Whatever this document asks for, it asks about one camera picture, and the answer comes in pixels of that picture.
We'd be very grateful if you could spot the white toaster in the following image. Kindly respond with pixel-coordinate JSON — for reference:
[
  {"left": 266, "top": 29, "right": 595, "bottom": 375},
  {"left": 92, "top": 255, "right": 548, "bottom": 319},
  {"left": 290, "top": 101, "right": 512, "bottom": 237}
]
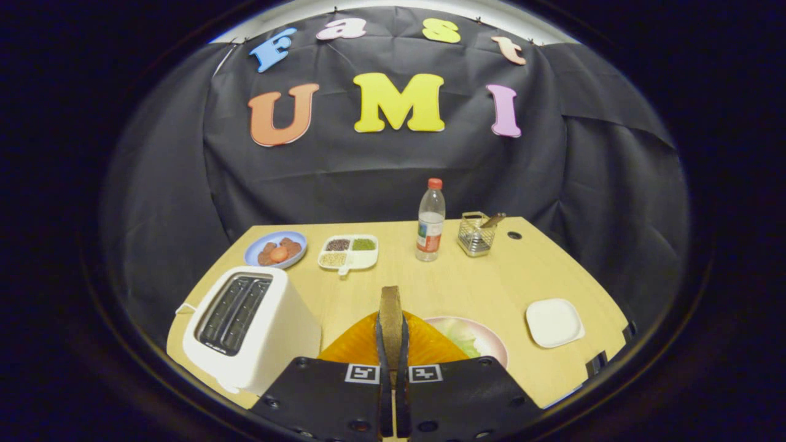
[{"left": 182, "top": 265, "right": 322, "bottom": 396}]

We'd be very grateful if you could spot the metal wire utensil holder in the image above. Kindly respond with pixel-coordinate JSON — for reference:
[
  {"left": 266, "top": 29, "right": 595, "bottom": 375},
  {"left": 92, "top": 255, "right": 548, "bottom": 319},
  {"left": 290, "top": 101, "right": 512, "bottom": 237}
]
[{"left": 457, "top": 211, "right": 496, "bottom": 257}]

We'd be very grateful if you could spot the brown bread slice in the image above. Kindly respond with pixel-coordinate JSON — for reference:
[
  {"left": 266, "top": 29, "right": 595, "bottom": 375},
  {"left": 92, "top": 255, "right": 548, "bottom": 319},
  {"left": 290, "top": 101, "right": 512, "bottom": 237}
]
[{"left": 378, "top": 285, "right": 404, "bottom": 387}]

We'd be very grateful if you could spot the white square plate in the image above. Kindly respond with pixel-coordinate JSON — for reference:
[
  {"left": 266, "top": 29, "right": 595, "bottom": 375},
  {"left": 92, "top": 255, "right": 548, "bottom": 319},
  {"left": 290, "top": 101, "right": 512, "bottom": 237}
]
[{"left": 526, "top": 298, "right": 586, "bottom": 349}]

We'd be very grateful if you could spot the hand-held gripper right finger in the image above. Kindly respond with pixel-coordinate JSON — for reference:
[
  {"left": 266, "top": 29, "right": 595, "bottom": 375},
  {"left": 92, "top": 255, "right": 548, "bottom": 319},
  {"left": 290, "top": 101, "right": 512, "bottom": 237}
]
[{"left": 395, "top": 310, "right": 544, "bottom": 442}]

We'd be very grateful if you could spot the pink round plate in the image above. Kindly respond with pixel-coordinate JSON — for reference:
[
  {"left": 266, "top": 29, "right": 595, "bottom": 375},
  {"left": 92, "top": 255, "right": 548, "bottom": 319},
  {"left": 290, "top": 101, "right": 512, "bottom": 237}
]
[{"left": 424, "top": 316, "right": 509, "bottom": 369}]

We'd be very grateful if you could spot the black backdrop cloth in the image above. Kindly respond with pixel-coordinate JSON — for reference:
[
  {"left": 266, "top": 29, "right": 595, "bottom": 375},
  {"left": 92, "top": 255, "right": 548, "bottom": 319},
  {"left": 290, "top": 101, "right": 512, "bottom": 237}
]
[{"left": 101, "top": 5, "right": 688, "bottom": 344}]

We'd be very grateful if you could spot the green lettuce leaf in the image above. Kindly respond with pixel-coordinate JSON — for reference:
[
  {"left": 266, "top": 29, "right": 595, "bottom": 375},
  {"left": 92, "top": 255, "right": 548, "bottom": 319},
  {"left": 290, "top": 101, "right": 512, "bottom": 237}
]
[{"left": 443, "top": 322, "right": 495, "bottom": 359}]

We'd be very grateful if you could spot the white divided tray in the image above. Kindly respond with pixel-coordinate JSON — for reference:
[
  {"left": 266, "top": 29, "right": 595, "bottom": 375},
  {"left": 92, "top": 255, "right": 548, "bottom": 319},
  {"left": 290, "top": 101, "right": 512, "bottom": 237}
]
[{"left": 317, "top": 234, "right": 379, "bottom": 277}]

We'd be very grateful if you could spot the clear plastic water bottle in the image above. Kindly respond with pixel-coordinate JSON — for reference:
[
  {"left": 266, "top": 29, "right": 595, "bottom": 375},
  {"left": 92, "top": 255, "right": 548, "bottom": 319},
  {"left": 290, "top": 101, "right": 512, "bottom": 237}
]
[{"left": 415, "top": 178, "right": 446, "bottom": 263}]

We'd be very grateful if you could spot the blue round plate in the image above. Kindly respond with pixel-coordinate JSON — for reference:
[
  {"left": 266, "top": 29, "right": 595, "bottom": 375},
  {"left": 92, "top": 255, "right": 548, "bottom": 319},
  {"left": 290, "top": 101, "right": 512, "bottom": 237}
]
[{"left": 244, "top": 230, "right": 308, "bottom": 270}]

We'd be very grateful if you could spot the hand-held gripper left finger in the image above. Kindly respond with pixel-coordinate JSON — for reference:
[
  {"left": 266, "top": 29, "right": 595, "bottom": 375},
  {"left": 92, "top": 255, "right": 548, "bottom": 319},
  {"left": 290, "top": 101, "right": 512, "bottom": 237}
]
[{"left": 251, "top": 310, "right": 394, "bottom": 442}]

